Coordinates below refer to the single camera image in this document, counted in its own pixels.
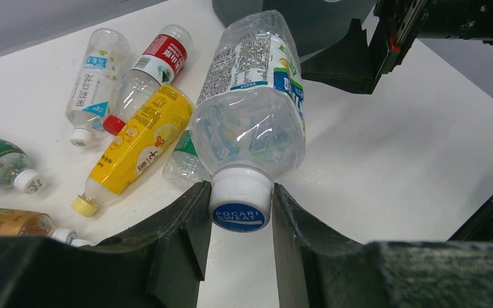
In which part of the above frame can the Pocari Sweat clear bottle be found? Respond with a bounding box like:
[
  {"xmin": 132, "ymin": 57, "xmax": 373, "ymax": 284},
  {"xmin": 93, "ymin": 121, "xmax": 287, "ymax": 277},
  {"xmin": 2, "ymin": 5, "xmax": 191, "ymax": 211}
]
[{"xmin": 190, "ymin": 10, "xmax": 306, "ymax": 233}]

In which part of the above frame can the red label water bottle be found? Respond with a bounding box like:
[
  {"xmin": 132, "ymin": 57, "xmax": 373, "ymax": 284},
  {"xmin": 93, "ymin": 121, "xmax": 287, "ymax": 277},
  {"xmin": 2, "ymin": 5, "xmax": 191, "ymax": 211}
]
[{"xmin": 103, "ymin": 24, "xmax": 194, "ymax": 135}]

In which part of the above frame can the green label tea bottle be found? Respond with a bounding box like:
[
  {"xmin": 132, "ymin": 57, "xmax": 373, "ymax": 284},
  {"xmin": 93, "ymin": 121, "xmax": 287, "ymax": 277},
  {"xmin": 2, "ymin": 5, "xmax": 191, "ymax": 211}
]
[{"xmin": 0, "ymin": 139, "xmax": 47, "ymax": 194}]

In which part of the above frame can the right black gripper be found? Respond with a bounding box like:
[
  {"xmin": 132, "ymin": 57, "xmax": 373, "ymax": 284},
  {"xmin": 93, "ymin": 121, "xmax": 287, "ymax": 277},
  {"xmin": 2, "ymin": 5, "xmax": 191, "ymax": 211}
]
[{"xmin": 301, "ymin": 1, "xmax": 493, "ymax": 94}]

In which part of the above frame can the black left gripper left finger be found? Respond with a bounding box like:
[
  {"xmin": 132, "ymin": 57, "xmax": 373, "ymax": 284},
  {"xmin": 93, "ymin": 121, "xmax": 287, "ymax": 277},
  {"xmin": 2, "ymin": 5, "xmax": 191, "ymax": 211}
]
[{"xmin": 0, "ymin": 182, "xmax": 211, "ymax": 307}]

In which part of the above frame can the dark green trash bin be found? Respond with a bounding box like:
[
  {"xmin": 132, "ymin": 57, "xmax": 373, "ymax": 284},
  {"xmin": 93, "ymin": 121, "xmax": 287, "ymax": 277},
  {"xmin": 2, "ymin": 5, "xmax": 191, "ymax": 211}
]
[{"xmin": 212, "ymin": 0, "xmax": 376, "ymax": 56}]

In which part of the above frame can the yellow label bottle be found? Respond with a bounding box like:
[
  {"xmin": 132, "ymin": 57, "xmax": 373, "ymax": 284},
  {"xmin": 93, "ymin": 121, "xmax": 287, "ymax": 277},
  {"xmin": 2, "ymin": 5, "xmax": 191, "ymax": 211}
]
[{"xmin": 71, "ymin": 85, "xmax": 194, "ymax": 217}]

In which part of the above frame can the green cap green label bottle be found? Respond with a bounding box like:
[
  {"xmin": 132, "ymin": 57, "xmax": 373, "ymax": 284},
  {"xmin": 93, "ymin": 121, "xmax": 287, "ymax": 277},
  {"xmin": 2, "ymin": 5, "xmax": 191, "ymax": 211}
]
[{"xmin": 162, "ymin": 129, "xmax": 211, "ymax": 190}]

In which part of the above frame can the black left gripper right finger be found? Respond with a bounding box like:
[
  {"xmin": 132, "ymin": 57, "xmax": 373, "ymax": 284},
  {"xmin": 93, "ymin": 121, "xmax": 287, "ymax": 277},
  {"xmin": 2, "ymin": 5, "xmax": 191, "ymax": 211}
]
[{"xmin": 272, "ymin": 184, "xmax": 493, "ymax": 307}]

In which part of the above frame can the white blue label bottle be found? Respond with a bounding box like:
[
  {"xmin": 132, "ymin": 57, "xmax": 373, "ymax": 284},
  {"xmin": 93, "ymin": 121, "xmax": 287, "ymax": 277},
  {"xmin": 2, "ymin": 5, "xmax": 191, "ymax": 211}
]
[{"xmin": 65, "ymin": 28, "xmax": 130, "ymax": 148}]

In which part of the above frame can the red gold label bottle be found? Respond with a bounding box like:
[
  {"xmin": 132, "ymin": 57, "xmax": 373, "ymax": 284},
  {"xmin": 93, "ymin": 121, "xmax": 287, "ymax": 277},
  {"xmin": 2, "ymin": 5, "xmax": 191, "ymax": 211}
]
[{"xmin": 0, "ymin": 209, "xmax": 94, "ymax": 247}]

